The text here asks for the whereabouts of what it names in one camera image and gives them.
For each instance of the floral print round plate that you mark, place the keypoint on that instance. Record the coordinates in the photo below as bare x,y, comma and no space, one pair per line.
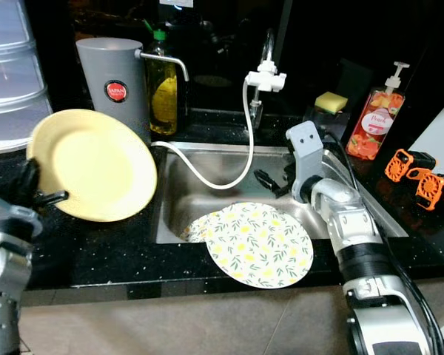
259,248
196,228

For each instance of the yellow liquid bottle green cap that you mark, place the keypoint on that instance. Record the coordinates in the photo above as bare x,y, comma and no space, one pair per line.
163,96

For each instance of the chrome faucet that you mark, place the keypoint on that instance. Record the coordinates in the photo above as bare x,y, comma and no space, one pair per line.
268,46

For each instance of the yellow round plate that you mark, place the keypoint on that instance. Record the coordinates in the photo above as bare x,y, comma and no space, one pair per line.
92,166

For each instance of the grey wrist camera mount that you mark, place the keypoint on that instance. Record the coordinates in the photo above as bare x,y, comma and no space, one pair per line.
4,211
307,144

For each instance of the black sponge holder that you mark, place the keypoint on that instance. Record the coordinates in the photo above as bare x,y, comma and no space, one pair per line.
322,124

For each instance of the white board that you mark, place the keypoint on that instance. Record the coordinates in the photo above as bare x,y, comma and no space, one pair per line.
436,132

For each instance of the stainless steel sink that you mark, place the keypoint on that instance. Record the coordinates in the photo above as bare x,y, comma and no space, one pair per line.
196,196

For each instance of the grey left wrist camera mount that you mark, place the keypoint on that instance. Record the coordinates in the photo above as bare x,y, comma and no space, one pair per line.
4,211

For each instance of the peach soap pump bottle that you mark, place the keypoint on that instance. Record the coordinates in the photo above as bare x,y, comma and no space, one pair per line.
377,122

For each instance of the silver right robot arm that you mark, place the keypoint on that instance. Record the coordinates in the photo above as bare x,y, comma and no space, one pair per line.
362,244

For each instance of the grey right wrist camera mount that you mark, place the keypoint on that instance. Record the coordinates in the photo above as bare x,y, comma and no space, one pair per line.
307,144

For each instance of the yellow sponge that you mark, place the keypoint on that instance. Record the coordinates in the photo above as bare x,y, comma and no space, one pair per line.
331,101

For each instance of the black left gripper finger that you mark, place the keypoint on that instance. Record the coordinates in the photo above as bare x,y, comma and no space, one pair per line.
31,171
55,198

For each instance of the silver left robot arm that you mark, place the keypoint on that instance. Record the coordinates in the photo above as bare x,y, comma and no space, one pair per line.
7,296

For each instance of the white faucet adapter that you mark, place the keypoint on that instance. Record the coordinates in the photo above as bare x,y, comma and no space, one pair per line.
266,78

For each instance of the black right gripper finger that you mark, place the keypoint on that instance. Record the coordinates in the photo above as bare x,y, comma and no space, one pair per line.
267,182

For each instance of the grey cylinder dispenser with spout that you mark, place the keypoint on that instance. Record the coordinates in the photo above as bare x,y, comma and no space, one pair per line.
107,85

